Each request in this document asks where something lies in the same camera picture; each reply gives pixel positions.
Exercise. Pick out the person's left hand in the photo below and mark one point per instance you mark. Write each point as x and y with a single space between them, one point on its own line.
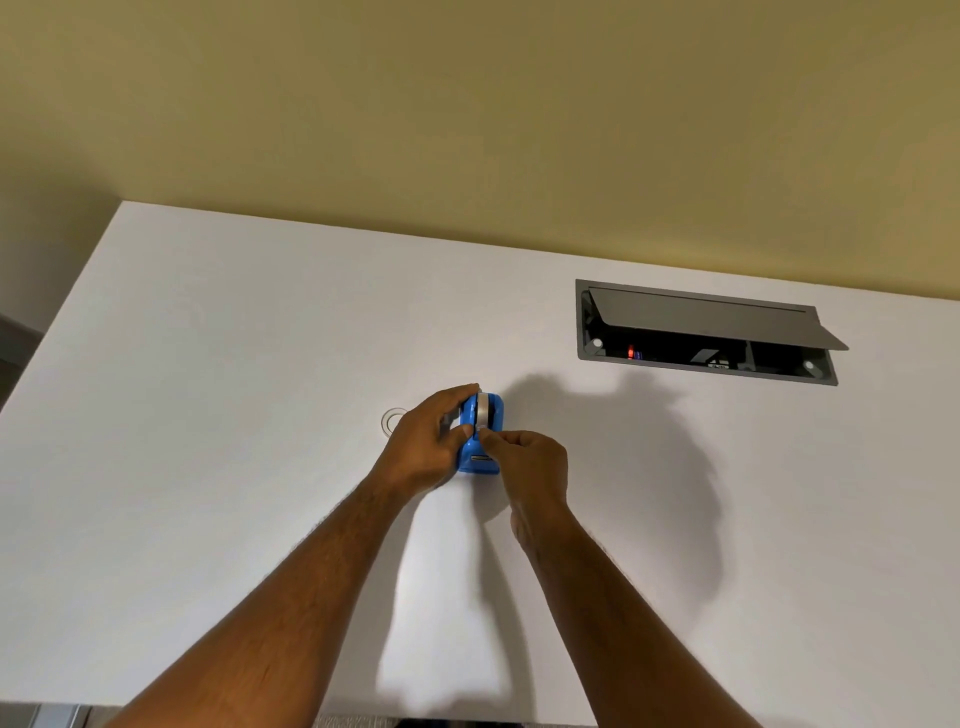
412 450

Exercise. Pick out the person's right hand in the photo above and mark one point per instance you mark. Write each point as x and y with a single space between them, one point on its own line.
534 480

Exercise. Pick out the person's right fingers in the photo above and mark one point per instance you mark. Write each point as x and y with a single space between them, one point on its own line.
501 444

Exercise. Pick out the person's left thumb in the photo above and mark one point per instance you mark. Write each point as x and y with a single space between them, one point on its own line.
454 436

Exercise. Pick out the blue tape dispenser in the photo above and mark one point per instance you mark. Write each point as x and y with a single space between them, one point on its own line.
480 457

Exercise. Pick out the person's right forearm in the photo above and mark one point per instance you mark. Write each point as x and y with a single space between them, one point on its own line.
630 637

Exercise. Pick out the person's left forearm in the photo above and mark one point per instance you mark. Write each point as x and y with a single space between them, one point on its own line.
270 622

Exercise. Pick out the white tape roll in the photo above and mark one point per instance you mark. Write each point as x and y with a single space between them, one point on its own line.
485 411

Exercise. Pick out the grey metal frame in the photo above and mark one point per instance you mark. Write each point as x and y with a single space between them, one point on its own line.
56 716

